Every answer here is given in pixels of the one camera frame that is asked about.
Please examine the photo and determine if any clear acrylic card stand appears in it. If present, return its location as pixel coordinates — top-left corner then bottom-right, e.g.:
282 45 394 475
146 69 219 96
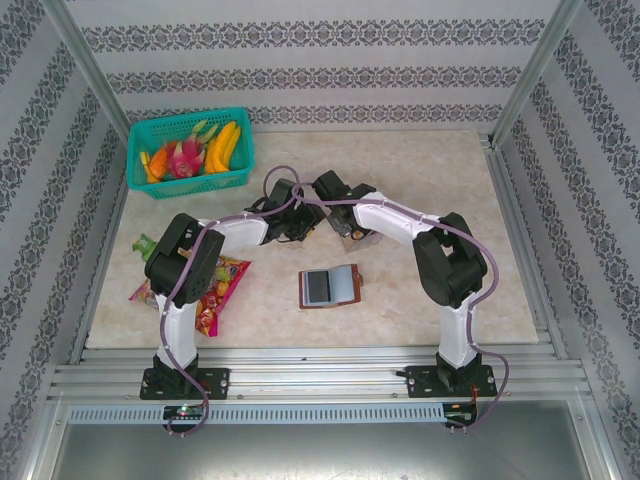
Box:
324 204 384 256

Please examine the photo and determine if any brown leather card holder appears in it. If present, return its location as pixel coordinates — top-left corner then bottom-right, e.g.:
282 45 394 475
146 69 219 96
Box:
298 264 365 310

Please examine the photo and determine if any colourful candy bag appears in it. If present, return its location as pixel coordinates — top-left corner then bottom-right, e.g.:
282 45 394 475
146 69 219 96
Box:
128 254 252 340

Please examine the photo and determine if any teal plastic basket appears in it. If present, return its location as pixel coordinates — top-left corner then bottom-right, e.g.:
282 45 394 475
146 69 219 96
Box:
125 106 257 201

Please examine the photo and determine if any yellow banana bunch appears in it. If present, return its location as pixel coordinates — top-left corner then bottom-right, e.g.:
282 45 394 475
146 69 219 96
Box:
203 121 242 175

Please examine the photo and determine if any pink dragon fruit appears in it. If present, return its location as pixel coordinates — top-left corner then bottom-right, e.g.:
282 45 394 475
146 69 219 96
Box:
164 138 209 180

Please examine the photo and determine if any orange fruit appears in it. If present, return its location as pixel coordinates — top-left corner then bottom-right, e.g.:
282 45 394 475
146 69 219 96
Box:
147 148 169 182

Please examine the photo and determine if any green crumpled wrapper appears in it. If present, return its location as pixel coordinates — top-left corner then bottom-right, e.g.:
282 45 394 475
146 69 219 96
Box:
131 233 166 264

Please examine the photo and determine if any left small circuit board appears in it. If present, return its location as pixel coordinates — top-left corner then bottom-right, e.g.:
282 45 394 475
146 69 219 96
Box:
163 404 207 420

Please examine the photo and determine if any small circuit board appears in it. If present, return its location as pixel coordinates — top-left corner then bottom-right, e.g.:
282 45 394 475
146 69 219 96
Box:
163 404 207 420
444 402 479 426

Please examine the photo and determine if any right small circuit board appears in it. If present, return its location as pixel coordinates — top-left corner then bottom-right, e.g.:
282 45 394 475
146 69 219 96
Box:
444 402 479 426

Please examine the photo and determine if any grey metal sheet panel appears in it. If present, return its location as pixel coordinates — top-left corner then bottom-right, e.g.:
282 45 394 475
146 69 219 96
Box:
29 422 616 480

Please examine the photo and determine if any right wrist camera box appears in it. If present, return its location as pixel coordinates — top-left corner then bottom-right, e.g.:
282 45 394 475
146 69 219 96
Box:
312 169 351 201

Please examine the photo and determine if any aluminium side rail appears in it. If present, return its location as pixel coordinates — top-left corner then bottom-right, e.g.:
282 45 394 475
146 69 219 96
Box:
485 142 570 361
68 147 130 365

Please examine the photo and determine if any aluminium rail frame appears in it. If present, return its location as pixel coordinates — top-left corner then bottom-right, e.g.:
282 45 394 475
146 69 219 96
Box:
47 344 596 404

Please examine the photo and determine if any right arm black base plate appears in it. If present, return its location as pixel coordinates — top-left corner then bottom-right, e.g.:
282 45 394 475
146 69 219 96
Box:
404 363 498 400

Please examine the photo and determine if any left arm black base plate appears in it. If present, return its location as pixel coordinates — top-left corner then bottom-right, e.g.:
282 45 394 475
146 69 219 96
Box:
139 367 231 401

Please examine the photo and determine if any slotted grey cable duct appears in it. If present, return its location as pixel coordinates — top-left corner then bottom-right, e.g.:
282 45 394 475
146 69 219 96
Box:
67 403 446 425

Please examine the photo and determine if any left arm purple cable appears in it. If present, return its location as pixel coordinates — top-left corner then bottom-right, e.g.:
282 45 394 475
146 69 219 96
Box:
159 164 307 439

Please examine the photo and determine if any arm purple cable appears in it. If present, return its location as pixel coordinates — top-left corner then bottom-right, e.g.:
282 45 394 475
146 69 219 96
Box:
159 164 307 439
292 183 516 436

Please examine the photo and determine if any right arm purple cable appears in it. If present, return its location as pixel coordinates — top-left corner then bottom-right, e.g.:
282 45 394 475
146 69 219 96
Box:
292 183 516 436

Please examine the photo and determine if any aluminium corner post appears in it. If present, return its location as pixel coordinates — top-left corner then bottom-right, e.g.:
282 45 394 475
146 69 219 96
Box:
487 0 586 149
39 0 134 149

